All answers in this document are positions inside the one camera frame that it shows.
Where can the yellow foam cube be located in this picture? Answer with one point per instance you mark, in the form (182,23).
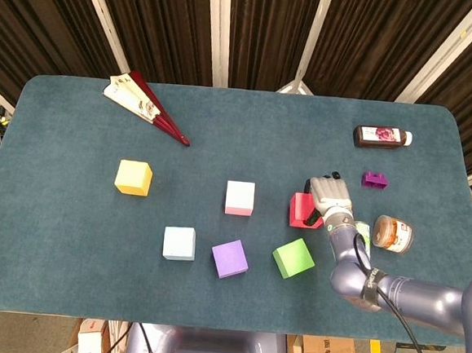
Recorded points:
(131,176)

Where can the purple plastic block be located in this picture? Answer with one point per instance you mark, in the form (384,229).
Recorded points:
(374,181)

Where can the light blue foam cube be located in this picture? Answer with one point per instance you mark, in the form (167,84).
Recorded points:
(178,243)

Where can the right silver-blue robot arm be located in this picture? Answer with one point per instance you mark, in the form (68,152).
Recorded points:
(415,293)

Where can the white frame post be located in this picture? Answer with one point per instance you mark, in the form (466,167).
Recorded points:
(104,19)
(446,50)
(218,32)
(321,28)

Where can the red and white folding fan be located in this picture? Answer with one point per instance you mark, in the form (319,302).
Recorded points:
(135,101)

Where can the brown bottle with white cap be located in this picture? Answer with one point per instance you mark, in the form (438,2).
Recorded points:
(378,138)

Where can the purple foam cube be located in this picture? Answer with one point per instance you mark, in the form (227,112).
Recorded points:
(229,259)

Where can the dark brown curtain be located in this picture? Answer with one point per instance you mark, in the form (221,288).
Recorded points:
(170,24)

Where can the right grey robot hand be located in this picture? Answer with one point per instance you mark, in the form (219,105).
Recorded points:
(330,194)

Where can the pink foam cube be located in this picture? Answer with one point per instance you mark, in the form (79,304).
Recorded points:
(239,195)

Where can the white cardboard box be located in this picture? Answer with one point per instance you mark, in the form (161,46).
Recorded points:
(90,341)

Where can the green foam cube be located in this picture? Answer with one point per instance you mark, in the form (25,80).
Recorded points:
(293,256)

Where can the white green drink can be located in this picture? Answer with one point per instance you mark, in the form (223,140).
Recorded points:
(363,231)

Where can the clear jar with orange contents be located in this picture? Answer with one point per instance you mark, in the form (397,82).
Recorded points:
(393,234)

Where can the red foam cube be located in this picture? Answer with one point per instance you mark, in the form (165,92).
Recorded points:
(299,208)

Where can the grey robot torso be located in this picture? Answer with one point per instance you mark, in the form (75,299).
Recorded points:
(214,350)

